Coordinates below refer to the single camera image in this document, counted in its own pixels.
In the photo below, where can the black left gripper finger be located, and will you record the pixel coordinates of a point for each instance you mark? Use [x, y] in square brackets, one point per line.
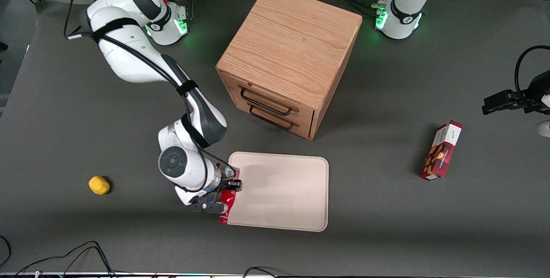
[496, 108]
[498, 96]

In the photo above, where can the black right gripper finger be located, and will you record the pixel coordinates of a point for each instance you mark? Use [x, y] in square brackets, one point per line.
[220, 194]
[235, 185]

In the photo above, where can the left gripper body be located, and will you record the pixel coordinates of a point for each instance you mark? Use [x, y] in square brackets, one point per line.
[534, 92]

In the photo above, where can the beige rectangular tray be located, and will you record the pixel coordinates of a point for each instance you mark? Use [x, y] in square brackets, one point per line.
[283, 192]

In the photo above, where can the red snack box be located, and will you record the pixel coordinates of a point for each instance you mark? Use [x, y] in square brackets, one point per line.
[441, 151]

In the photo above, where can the wooden drawer front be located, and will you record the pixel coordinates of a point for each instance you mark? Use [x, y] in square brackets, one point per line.
[279, 123]
[275, 97]

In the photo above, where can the yellow lemon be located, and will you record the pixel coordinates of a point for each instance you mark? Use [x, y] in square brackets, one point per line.
[99, 185]

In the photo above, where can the wooden drawer cabinet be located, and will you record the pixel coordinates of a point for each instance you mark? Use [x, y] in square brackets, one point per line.
[292, 41]

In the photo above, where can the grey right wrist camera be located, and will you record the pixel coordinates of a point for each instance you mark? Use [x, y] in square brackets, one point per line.
[210, 207]

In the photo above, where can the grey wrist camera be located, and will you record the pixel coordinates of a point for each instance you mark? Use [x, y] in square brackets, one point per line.
[545, 128]
[210, 207]

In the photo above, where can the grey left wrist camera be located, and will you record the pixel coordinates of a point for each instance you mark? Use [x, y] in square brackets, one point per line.
[545, 128]

